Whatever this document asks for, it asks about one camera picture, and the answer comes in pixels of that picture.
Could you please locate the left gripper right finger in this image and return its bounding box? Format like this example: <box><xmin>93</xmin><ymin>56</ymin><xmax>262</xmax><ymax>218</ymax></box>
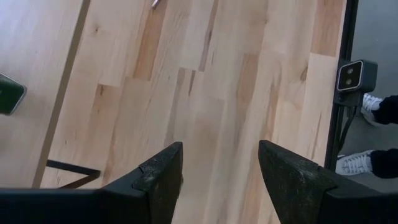
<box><xmin>258</xmin><ymin>139</ymin><xmax>398</xmax><ymax>224</ymax></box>

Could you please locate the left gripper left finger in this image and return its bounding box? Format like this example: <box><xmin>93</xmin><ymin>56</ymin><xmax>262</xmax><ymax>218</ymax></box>
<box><xmin>0</xmin><ymin>141</ymin><xmax>184</xmax><ymax>224</ymax></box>

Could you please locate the dark green spice tin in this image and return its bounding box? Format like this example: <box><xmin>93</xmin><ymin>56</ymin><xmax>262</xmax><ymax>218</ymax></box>
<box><xmin>0</xmin><ymin>72</ymin><xmax>27</xmax><ymax>116</ymax></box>

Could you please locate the person's shoe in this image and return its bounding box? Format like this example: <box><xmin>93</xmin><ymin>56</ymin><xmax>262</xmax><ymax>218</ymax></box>
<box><xmin>335</xmin><ymin>149</ymin><xmax>376</xmax><ymax>177</ymax></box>
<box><xmin>359</xmin><ymin>92</ymin><xmax>385</xmax><ymax>127</ymax></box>

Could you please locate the person's leg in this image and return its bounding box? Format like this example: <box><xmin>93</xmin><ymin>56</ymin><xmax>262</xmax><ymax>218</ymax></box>
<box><xmin>369</xmin><ymin>147</ymin><xmax>398</xmax><ymax>180</ymax></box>
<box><xmin>371</xmin><ymin>95</ymin><xmax>398</xmax><ymax>126</ymax></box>

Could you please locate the black camera cable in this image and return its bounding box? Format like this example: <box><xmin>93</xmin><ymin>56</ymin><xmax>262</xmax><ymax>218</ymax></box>
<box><xmin>337</xmin><ymin>105</ymin><xmax>358</xmax><ymax>153</ymax></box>

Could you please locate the grey table-level camera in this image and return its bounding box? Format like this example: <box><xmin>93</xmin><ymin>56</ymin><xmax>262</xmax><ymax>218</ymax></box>
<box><xmin>333</xmin><ymin>58</ymin><xmax>379</xmax><ymax>107</ymax></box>

